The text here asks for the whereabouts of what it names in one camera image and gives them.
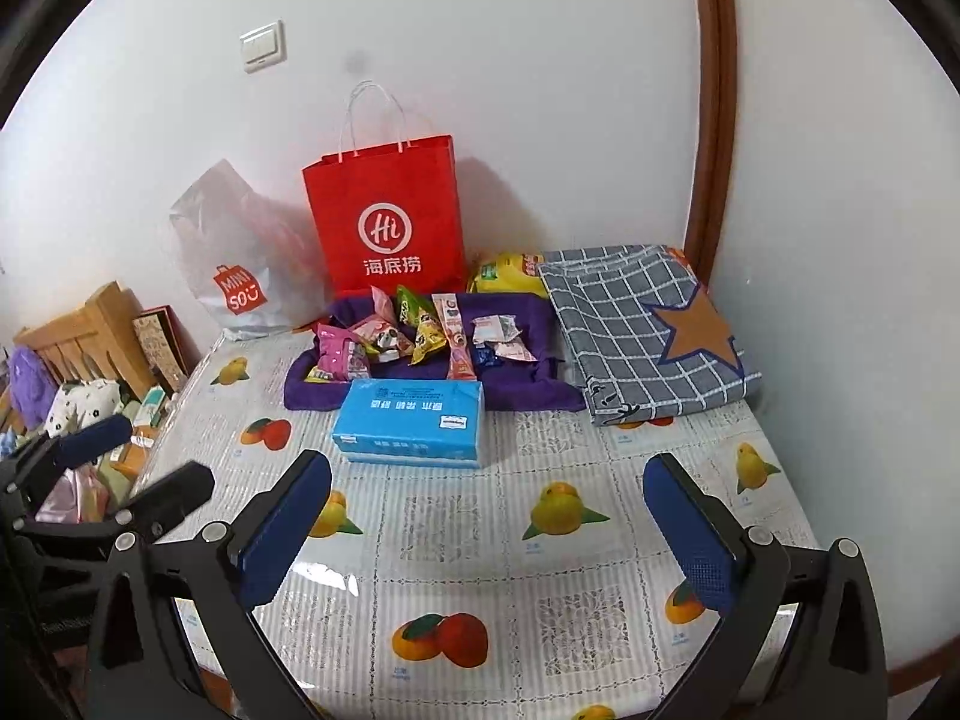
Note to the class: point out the blue tissue pack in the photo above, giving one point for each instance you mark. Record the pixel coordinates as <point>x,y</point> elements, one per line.
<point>409,424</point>

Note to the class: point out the pink cloth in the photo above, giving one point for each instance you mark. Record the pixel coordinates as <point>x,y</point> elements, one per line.
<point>71,499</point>

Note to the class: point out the yellow chips bag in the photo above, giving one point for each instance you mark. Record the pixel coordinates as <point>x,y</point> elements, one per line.
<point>502,276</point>

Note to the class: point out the brown patterned box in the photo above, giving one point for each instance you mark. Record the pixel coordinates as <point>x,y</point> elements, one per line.
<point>161,349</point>

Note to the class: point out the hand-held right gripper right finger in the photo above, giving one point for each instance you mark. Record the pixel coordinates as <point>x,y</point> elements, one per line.
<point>690,532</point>

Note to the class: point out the purple fabric basket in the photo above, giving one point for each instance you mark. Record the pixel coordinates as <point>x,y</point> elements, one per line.
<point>525,390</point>

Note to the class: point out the red paper bag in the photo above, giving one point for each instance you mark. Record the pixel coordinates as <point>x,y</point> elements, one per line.
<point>386,225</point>

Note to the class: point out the grey checked cloth with star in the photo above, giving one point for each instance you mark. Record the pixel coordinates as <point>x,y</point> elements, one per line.
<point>622,345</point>

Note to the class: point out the brown wooden door frame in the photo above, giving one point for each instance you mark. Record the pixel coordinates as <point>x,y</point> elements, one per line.
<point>712,90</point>

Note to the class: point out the white and pink snack packet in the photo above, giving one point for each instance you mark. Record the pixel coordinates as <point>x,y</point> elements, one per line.
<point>451,319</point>

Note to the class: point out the orange and white box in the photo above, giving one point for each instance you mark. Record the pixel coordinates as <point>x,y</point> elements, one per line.
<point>135,454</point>

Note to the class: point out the green and white box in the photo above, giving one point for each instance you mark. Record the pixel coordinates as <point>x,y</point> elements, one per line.
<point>154,406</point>

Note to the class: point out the magenta snack packet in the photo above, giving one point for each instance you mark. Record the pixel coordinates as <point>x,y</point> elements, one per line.
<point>341,352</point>

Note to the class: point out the light pink snack packet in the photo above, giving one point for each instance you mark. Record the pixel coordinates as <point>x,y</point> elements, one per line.
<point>495,328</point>

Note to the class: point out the fruit print tablecloth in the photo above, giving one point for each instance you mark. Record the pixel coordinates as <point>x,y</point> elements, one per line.
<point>487,540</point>

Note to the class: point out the white plastic bag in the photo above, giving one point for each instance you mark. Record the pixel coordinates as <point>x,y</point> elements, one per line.
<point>225,240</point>

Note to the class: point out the white spotted cloth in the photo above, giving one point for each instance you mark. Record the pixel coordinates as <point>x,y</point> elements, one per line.
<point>79,405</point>

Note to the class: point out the cartoon print snack packet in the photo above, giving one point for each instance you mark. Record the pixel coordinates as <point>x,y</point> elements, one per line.
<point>382,337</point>

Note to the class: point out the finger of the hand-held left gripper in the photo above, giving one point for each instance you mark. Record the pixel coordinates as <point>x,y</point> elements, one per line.
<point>94,436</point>
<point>176,491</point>

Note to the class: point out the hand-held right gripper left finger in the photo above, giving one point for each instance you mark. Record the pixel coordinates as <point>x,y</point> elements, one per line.
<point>289,525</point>

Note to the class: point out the dark blue snack packet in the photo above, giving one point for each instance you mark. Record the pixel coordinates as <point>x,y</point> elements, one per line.
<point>484,358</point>

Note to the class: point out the white light switch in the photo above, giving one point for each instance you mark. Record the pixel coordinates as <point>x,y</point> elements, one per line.
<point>262,46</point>

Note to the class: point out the orange packet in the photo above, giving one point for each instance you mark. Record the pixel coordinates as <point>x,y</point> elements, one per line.
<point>675,255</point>

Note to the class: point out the purple plush toy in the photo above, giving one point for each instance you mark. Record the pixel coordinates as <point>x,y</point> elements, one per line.
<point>30,386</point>

